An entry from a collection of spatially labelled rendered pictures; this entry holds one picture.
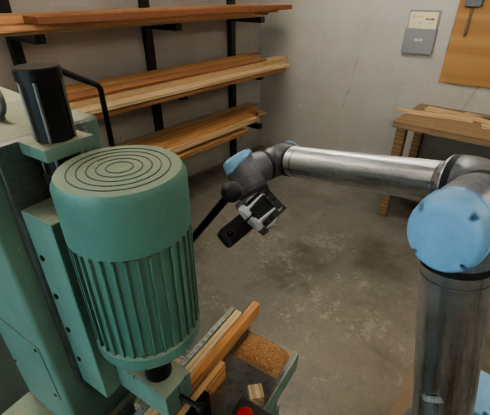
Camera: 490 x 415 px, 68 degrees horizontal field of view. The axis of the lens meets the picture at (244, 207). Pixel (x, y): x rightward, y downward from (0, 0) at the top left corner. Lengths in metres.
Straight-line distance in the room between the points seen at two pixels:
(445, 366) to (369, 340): 1.55
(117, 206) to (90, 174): 0.08
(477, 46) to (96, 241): 3.30
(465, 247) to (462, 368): 0.26
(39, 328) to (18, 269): 0.14
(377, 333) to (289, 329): 0.51
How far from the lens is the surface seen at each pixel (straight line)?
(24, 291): 0.73
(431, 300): 0.70
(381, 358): 2.25
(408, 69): 3.68
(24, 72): 0.57
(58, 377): 0.89
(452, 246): 0.61
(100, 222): 0.46
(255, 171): 0.98
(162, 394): 0.77
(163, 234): 0.48
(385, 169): 0.83
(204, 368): 0.94
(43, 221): 0.60
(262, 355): 0.98
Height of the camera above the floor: 1.71
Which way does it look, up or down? 31 degrees down
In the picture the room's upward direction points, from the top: straight up
